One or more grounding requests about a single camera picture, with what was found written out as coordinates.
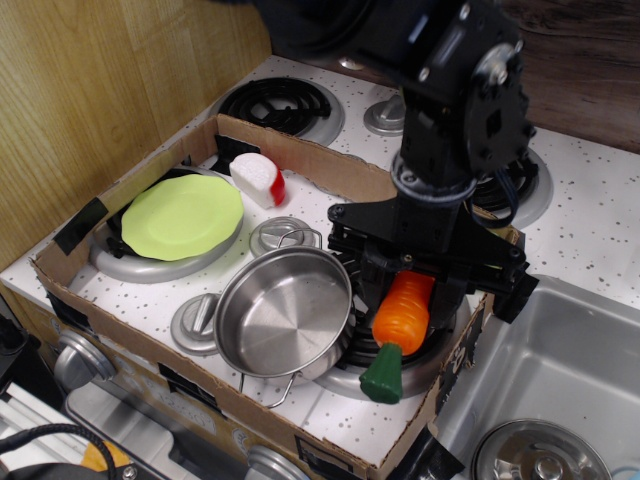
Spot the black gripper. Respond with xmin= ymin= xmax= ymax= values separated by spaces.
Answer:
xmin=328 ymin=195 xmax=529 ymax=330

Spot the orange toy carrot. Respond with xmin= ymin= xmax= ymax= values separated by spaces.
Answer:
xmin=359 ymin=271 xmax=435 ymax=404

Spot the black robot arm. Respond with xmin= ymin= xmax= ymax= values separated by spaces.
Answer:
xmin=256 ymin=1 xmax=536 ymax=328

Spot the light green plate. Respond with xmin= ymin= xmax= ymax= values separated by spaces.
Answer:
xmin=121 ymin=174 xmax=244 ymax=261

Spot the stainless steel pot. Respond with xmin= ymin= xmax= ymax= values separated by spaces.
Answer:
xmin=213 ymin=230 xmax=355 ymax=395

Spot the cardboard fence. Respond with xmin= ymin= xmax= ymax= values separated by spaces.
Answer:
xmin=30 ymin=113 xmax=540 ymax=480

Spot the back right black burner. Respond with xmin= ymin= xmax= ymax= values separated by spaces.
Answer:
xmin=474 ymin=148 xmax=553 ymax=230

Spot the silver back knob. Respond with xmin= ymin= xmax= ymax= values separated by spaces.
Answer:
xmin=363 ymin=94 xmax=405 ymax=136

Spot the grey toy sink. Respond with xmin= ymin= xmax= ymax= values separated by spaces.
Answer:
xmin=436 ymin=276 xmax=639 ymax=479

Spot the white red toy cheese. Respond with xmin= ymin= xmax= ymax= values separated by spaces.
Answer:
xmin=229 ymin=153 xmax=286 ymax=209

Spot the steel lid in sink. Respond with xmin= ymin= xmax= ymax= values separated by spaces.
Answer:
xmin=469 ymin=419 xmax=612 ymax=479

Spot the back left black burner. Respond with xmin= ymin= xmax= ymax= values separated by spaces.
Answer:
xmin=209 ymin=77 xmax=345 ymax=146

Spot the silver knob left of pot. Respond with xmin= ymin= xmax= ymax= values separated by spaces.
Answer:
xmin=170 ymin=293 xmax=220 ymax=357

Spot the silver bottom stove knob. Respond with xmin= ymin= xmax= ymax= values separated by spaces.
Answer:
xmin=244 ymin=445 xmax=310 ymax=480

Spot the silver stove knob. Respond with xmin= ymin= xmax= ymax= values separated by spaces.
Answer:
xmin=54 ymin=330 xmax=116 ymax=391
xmin=244 ymin=445 xmax=310 ymax=480

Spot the silver front stove knob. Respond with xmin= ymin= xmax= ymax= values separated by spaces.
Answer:
xmin=54 ymin=330 xmax=116 ymax=391

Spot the black cable bottom left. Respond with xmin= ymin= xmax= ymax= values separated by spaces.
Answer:
xmin=0 ymin=423 xmax=119 ymax=480

